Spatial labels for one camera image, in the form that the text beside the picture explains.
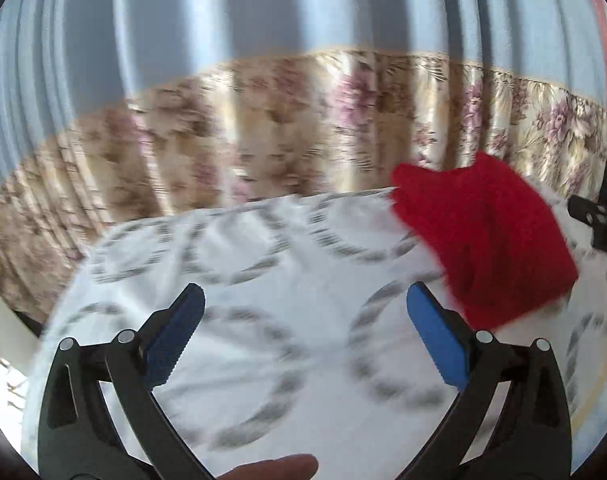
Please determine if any blue curtain with floral border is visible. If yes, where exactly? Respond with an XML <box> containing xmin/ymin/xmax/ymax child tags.
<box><xmin>0</xmin><ymin>0</ymin><xmax>607</xmax><ymax>321</ymax></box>

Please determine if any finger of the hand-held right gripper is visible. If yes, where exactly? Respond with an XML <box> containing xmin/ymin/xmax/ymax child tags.
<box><xmin>567</xmin><ymin>195</ymin><xmax>607</xmax><ymax>228</ymax></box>

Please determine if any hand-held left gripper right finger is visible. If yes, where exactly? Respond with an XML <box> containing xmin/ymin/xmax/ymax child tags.
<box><xmin>401</xmin><ymin>281</ymin><xmax>573</xmax><ymax>480</ymax></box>

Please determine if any red knitted sweater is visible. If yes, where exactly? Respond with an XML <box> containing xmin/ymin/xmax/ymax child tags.
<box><xmin>391</xmin><ymin>151</ymin><xmax>580</xmax><ymax>332</ymax></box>

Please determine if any person's left hand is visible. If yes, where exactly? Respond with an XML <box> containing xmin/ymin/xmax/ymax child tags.
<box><xmin>218</xmin><ymin>454</ymin><xmax>319</xmax><ymax>480</ymax></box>

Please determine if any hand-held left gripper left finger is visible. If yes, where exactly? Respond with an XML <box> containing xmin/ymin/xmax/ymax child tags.
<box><xmin>38</xmin><ymin>282</ymin><xmax>212</xmax><ymax>480</ymax></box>

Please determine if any white printed bedsheet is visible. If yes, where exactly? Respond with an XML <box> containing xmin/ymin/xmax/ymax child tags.
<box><xmin>21</xmin><ymin>185</ymin><xmax>607</xmax><ymax>478</ymax></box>

